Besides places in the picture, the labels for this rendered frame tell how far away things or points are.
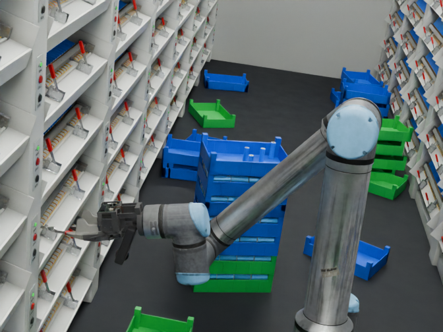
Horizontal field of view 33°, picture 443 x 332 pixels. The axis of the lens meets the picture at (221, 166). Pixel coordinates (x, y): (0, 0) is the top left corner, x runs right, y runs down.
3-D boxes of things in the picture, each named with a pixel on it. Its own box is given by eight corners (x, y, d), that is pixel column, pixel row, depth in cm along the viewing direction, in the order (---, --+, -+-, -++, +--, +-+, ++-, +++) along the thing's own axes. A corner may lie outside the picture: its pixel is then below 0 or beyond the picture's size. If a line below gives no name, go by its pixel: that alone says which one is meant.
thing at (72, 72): (103, 72, 230) (118, 32, 225) (37, 139, 174) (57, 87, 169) (42, 45, 229) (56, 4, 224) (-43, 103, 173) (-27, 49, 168)
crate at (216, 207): (270, 193, 289) (273, 175, 286) (284, 218, 271) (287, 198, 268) (194, 191, 283) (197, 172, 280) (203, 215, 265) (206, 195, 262)
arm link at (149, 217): (167, 228, 203) (160, 245, 194) (149, 229, 204) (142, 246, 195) (162, 198, 200) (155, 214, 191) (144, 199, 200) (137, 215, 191)
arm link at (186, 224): (207, 244, 192) (204, 207, 190) (160, 246, 194) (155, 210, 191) (212, 232, 201) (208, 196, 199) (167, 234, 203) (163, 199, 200)
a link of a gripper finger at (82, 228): (63, 217, 198) (97, 213, 198) (67, 237, 200) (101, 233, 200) (60, 222, 195) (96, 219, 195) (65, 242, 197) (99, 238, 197)
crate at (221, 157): (277, 156, 283) (280, 136, 280) (291, 178, 265) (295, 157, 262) (199, 152, 277) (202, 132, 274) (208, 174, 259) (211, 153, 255)
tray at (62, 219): (95, 188, 245) (105, 164, 242) (33, 282, 189) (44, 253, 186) (38, 163, 244) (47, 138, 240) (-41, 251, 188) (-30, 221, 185)
